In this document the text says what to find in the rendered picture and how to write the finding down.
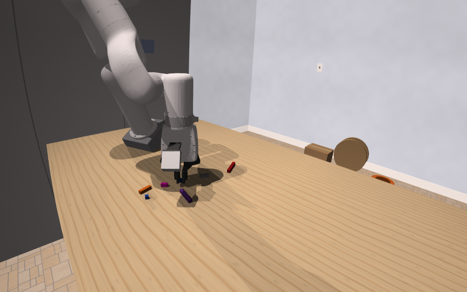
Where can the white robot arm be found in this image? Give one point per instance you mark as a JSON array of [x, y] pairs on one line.
[[113, 37]]

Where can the orange rectangular bar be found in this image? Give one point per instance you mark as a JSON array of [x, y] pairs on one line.
[[145, 189]]

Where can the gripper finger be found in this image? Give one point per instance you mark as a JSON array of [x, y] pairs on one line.
[[177, 177], [187, 165]]

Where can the red rod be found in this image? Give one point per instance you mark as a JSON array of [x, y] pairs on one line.
[[230, 167]]

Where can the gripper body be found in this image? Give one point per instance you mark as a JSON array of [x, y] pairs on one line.
[[188, 138]]

